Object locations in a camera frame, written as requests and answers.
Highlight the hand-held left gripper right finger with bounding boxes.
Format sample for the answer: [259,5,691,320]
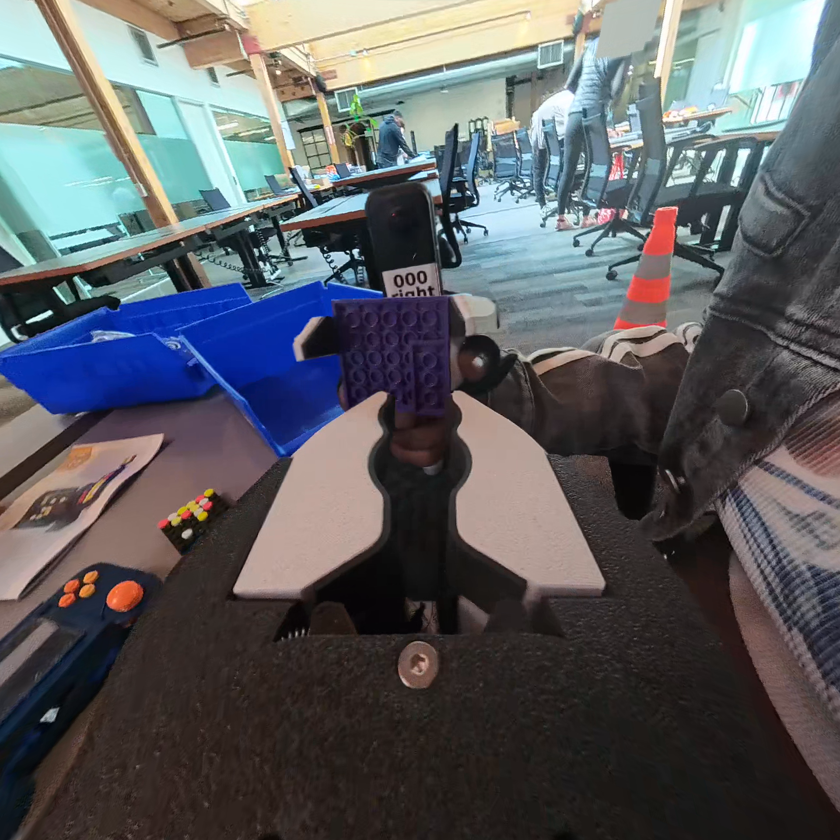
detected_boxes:
[450,391,606,601]

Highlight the group of black office chairs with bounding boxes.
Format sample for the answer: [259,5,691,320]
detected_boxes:
[197,82,782,286]

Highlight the blue plastic bin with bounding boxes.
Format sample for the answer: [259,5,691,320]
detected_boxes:
[179,281,386,458]
[0,283,255,416]

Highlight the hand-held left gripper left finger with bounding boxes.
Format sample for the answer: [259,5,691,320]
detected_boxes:
[233,392,393,602]

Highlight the wooden top desk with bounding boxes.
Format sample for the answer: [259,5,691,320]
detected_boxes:
[279,172,442,284]
[610,121,785,253]
[0,197,303,293]

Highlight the person's right hand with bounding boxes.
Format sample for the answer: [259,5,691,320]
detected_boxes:
[391,346,494,473]

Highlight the small purple brick plate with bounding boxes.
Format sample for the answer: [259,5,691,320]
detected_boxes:
[388,336,453,419]

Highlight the white instruction booklet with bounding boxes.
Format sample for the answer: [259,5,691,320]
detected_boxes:
[0,432,165,602]

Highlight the person's grey denim jacket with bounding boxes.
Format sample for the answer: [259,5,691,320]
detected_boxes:
[638,0,840,544]

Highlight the large purple brick plate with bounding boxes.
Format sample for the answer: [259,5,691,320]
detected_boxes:
[332,296,454,419]

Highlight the orange traffic cone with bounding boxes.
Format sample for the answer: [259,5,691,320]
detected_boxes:
[613,206,679,331]

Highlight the black plate with coloured studs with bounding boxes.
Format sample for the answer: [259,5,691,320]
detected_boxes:
[157,487,228,553]

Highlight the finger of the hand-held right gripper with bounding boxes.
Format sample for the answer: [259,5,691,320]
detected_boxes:
[450,294,500,338]
[293,317,340,361]

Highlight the person's printed white shirt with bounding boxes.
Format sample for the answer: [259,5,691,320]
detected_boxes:
[714,394,840,811]

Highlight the blue brick game console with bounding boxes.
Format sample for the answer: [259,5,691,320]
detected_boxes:
[0,562,163,840]

